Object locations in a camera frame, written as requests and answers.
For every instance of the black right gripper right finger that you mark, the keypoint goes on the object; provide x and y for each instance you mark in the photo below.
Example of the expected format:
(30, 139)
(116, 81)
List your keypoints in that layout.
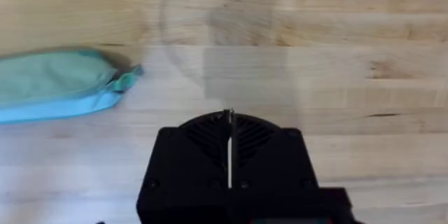
(273, 171)

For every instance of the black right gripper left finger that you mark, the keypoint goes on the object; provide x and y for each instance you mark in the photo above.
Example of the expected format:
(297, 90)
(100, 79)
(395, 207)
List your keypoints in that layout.
(189, 168)

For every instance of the turquoise soft zip bag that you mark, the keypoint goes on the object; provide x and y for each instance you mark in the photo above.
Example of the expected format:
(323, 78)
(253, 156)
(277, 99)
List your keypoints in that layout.
(52, 84)

